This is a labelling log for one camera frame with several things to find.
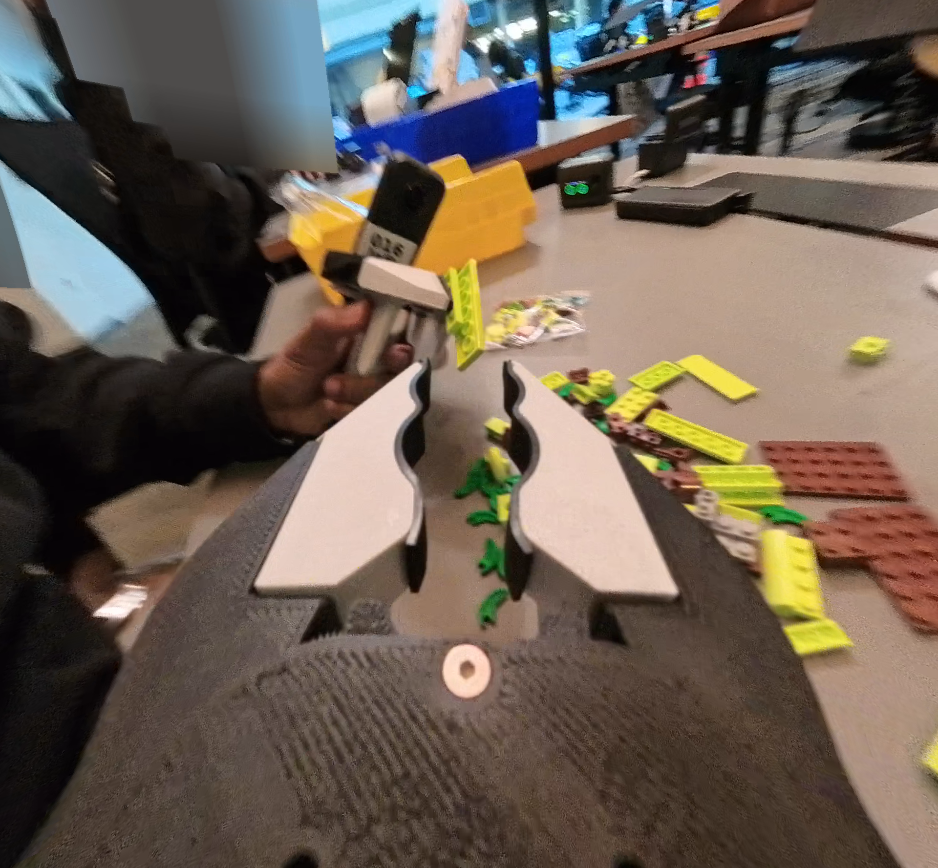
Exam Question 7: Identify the black charger with green display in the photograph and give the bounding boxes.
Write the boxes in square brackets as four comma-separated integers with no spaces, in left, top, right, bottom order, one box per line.
[558,153,615,210]

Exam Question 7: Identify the pile of toy bricks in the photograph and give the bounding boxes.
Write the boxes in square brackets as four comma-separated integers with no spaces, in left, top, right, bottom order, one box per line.
[453,362,854,658]

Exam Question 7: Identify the blue storage bin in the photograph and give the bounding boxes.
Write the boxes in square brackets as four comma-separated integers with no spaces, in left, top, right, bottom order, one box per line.
[352,80,542,166]

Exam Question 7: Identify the lime flat tile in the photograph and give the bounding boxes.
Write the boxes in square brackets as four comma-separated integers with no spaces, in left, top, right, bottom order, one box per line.
[678,354,759,402]

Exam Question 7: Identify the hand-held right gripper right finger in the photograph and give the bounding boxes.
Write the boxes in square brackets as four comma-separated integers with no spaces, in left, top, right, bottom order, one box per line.
[502,360,682,611]

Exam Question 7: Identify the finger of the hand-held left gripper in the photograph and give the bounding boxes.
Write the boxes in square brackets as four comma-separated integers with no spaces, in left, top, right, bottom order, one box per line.
[358,257,453,314]

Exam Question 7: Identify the black pillar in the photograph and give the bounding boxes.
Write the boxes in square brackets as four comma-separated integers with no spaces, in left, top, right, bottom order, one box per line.
[526,0,556,120]

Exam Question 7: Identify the white paper roll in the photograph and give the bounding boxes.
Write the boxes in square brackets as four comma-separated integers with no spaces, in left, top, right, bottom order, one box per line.
[359,77,410,125]

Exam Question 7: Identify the person's left forearm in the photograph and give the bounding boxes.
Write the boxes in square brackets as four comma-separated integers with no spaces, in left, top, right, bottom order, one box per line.
[0,300,294,517]

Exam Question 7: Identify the black adapter box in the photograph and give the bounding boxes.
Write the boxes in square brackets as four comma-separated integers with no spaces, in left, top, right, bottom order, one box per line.
[638,95,708,179]

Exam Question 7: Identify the yellow storage bins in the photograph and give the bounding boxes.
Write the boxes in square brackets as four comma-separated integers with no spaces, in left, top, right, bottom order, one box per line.
[289,156,537,305]

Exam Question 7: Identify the person's left hand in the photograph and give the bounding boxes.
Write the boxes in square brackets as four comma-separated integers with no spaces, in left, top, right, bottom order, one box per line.
[258,300,416,437]

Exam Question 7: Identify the grey desk with wood edge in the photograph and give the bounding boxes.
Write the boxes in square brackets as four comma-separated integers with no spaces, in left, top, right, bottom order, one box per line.
[469,115,639,173]

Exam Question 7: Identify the white printed banner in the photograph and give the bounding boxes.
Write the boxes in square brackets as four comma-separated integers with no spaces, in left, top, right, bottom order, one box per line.
[428,0,488,96]

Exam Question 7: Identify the small sealed bag of pieces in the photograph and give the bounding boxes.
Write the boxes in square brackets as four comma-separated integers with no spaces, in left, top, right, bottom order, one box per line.
[484,291,593,352]

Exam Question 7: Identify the large brown studded plate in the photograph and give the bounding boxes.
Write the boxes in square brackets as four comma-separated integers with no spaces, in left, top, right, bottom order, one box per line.
[758,441,910,501]
[805,504,938,635]

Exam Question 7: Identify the lime long studded plate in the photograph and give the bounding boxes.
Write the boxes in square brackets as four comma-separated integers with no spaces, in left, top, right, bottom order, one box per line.
[444,258,487,371]

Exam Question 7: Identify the long wooden desk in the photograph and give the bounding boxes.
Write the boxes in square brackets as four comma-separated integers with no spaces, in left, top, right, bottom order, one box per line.
[564,7,814,78]

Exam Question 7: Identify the grey desk cable hatch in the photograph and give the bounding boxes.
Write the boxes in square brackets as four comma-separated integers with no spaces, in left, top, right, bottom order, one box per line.
[696,172,938,233]

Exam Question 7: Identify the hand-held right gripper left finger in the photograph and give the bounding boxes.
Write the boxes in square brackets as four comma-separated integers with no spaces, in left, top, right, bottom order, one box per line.
[253,360,433,604]

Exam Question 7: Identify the black tilted board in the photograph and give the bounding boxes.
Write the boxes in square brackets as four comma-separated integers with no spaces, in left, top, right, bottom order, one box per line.
[384,14,422,81]

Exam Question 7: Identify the black ribbed power brick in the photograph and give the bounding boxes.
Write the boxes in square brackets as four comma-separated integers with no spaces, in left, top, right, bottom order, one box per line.
[614,185,752,228]

